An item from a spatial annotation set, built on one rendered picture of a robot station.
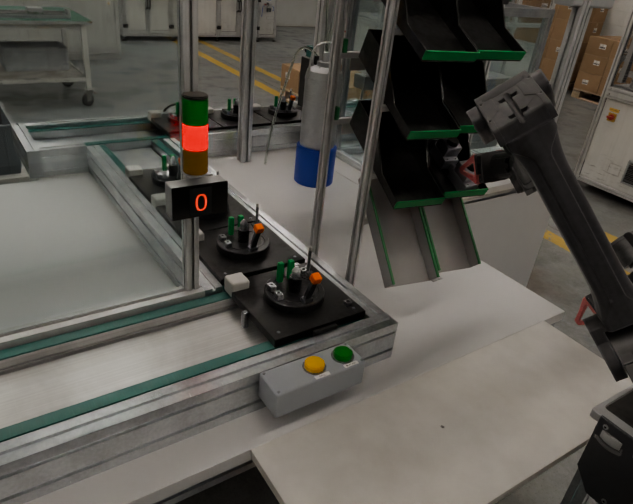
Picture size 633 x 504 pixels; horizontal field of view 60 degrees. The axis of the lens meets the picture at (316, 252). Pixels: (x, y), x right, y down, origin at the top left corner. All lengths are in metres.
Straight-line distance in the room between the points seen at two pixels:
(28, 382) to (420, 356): 0.83
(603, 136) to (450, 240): 4.00
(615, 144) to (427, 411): 4.34
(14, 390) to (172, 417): 0.30
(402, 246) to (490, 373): 0.36
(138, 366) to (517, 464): 0.76
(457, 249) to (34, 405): 1.03
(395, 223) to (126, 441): 0.78
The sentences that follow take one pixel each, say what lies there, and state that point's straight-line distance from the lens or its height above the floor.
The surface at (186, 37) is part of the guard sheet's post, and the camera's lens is 1.10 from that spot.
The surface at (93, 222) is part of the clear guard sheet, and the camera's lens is 1.16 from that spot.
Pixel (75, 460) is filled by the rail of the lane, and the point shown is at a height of 0.91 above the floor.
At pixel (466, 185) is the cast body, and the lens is 1.37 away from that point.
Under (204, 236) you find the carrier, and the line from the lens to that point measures 1.51.
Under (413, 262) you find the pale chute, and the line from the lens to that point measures 1.38.
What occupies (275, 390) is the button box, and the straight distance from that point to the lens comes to 1.05.
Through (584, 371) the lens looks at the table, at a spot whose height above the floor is 0.86.
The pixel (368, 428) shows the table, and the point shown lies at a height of 0.86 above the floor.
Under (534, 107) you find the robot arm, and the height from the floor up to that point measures 1.54.
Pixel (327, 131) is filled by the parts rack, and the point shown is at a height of 1.28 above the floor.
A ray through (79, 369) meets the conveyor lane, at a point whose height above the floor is 0.92.
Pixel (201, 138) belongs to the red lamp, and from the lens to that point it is 1.11.
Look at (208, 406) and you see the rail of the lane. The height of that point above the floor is 0.92.
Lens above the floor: 1.69
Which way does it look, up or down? 29 degrees down
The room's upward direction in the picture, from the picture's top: 7 degrees clockwise
